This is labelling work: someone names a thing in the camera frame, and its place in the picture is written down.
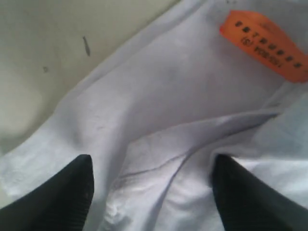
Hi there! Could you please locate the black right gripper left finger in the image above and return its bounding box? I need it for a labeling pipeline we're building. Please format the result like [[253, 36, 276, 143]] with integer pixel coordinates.
[[0, 154, 94, 231]]

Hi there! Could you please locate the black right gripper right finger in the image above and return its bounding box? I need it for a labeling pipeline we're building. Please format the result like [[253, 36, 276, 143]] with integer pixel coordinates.
[[211, 154, 308, 231]]

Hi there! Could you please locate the white t-shirt red lettering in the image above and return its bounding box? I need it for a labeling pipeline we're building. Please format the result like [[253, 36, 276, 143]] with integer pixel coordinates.
[[0, 0, 308, 231]]

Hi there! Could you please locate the orange shirt neck tag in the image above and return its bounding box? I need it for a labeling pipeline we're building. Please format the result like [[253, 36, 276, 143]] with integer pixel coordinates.
[[219, 10, 308, 83]]

